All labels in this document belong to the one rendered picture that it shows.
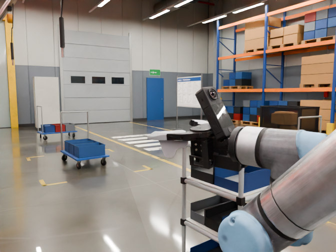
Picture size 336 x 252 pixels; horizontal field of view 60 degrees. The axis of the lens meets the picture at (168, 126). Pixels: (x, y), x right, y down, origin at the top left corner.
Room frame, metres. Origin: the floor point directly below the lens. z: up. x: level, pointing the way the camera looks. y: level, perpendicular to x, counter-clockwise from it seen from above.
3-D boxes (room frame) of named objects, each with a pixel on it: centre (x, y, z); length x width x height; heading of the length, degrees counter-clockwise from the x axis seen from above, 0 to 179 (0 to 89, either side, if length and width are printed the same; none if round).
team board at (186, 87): (10.01, -0.71, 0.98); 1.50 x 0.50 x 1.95; 31
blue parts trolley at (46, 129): (8.61, 3.31, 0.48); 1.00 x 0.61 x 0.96; 126
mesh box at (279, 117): (7.96, -3.30, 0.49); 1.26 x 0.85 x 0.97; 33
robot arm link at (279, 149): (0.49, -0.22, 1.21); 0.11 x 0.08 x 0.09; 46
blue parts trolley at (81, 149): (5.44, 1.60, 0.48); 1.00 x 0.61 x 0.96; 35
